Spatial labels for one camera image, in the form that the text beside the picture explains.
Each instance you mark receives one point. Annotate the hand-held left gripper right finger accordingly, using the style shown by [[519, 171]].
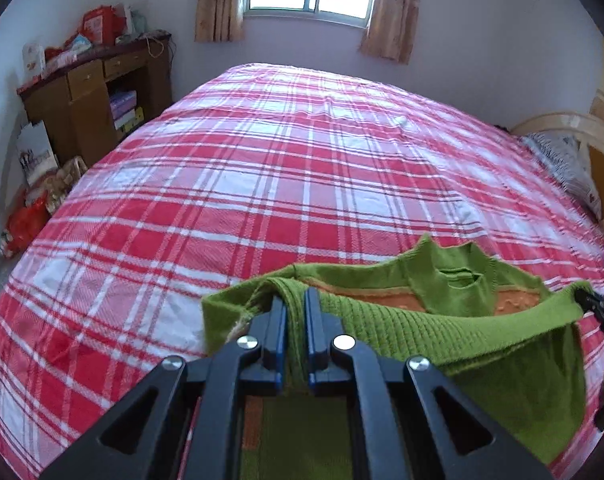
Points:
[[312, 345]]

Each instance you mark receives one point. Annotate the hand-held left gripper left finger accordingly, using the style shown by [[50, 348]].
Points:
[[281, 345]]

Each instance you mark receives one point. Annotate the green orange striped knit sweater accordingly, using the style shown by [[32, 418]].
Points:
[[481, 340]]

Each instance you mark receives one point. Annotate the patterned grey pillow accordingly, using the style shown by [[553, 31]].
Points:
[[566, 165]]

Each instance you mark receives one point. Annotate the cream wooden headboard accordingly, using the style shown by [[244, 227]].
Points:
[[601, 160]]

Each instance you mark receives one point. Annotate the red plaid bed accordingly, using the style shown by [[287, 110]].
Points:
[[282, 185]]

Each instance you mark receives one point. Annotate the floral patterned bag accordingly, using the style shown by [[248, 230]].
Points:
[[64, 182]]

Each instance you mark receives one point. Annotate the red plastic bag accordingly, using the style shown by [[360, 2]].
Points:
[[28, 225]]

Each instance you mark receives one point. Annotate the stack of boxes under desk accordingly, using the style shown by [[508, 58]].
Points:
[[126, 110]]

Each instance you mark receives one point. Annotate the white paper shopping bag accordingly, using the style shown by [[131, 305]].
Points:
[[36, 152]]

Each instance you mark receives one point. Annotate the brown wooden desk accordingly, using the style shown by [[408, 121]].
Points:
[[82, 105]]

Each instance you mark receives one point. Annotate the beige patterned curtain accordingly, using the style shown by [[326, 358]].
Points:
[[221, 5], [391, 15]]

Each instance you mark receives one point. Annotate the red gift box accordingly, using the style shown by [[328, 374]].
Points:
[[99, 25]]

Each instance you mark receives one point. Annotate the small white gift bag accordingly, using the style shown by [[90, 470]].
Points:
[[33, 61]]

